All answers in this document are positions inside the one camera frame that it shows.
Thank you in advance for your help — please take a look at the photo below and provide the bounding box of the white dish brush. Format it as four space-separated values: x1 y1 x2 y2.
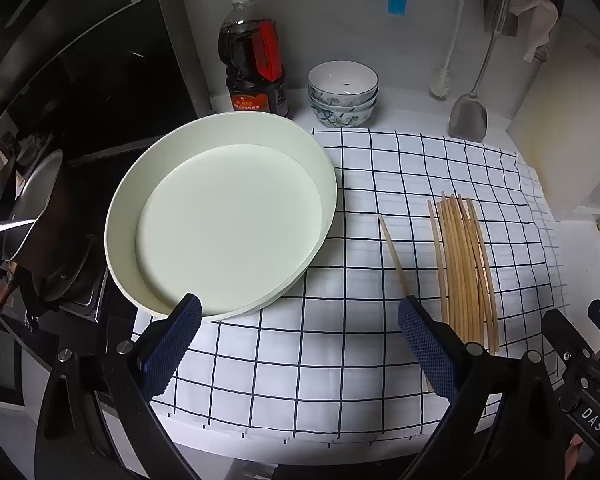
429 0 471 99

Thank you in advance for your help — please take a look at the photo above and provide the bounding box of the dark soy sauce bottle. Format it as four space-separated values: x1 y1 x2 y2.
217 0 290 120

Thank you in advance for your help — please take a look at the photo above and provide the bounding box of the brown saucepan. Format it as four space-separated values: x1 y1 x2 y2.
0 149 106 306

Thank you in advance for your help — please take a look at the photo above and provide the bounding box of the gas stove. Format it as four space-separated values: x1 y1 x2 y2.
0 240 136 413

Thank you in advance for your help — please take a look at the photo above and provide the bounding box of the person's right hand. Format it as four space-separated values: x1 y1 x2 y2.
566 435 584 480

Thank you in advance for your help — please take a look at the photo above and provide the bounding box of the black range hood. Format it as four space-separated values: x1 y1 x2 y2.
0 0 206 166

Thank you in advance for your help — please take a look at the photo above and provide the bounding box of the white round tray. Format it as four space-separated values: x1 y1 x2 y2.
104 111 339 322

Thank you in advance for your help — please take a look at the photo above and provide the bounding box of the metal spatula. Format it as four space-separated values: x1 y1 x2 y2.
448 0 515 143

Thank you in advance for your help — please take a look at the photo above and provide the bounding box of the dark hanging kitchen tool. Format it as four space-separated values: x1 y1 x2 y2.
482 0 516 37

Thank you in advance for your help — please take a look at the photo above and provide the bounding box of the white cutting board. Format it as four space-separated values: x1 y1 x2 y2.
506 15 600 222

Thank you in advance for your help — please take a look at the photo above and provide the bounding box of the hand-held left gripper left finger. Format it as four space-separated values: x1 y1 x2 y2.
34 294 203 480

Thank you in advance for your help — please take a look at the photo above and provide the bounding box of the wooden chopstick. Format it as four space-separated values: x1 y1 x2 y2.
378 214 412 298

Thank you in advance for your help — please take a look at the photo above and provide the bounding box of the floral ceramic bowl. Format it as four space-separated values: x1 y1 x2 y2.
308 91 379 114
308 61 379 102
310 102 377 129

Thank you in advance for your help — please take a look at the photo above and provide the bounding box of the pink rag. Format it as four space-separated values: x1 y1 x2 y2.
508 0 561 64

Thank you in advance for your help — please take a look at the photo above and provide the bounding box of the pile of wooden chopsticks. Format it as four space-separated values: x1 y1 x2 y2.
426 191 501 356

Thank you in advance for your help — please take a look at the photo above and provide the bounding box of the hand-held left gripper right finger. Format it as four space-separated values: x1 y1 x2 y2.
397 296 572 480

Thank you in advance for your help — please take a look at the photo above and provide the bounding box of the white checked cloth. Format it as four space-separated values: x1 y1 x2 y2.
130 127 571 448

